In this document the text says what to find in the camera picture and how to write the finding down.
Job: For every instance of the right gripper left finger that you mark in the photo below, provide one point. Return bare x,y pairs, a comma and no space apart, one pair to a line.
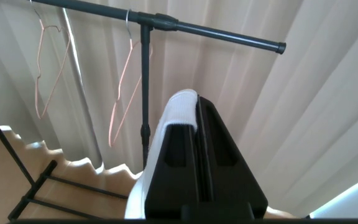
172,186

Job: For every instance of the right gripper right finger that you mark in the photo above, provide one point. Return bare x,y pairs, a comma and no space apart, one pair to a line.
238,186

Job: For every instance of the white printed sleeveless top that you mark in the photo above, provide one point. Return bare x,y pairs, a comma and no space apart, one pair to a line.
179,109

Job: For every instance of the pink clothes hanger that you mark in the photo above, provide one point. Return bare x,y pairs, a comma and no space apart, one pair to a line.
129,105
56,78

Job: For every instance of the black clothes rack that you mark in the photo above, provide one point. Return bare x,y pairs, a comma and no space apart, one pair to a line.
216,32

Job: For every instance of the beige curtain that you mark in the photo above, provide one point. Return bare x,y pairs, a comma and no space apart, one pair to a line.
291,109

